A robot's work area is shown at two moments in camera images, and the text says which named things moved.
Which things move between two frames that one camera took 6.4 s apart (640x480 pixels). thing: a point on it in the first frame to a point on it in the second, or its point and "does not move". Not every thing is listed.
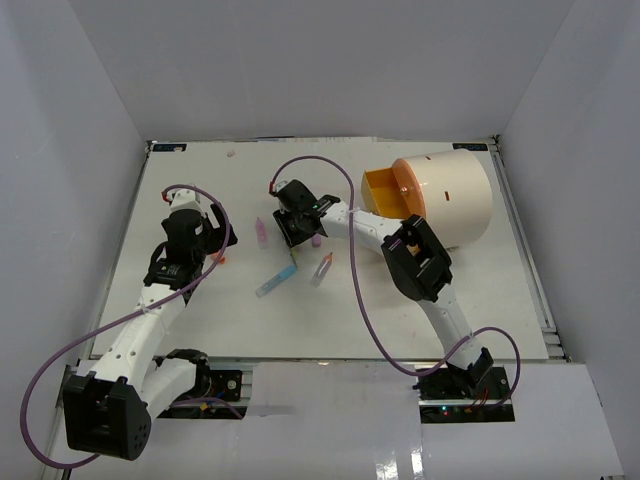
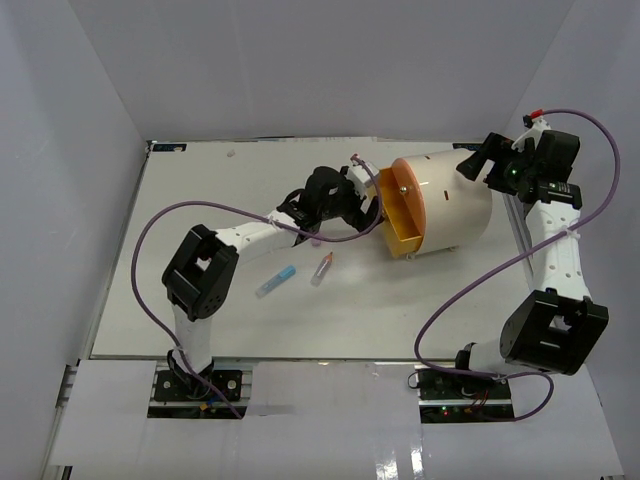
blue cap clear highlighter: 284,275 does not move
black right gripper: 281,217 to 493,147
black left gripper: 217,233 to 357,219
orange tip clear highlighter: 322,270 does not move
